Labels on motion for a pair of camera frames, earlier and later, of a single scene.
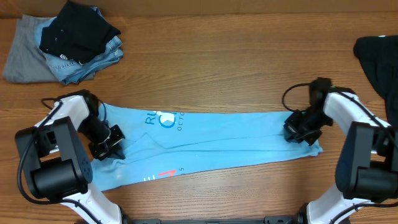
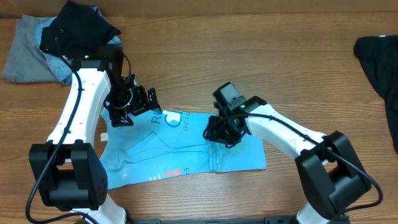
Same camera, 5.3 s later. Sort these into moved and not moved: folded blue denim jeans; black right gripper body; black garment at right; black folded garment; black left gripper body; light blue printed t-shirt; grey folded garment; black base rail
Moved: black right gripper body; black left gripper body; light blue printed t-shirt
Not moved: grey folded garment; black base rail; black garment at right; black folded garment; folded blue denim jeans
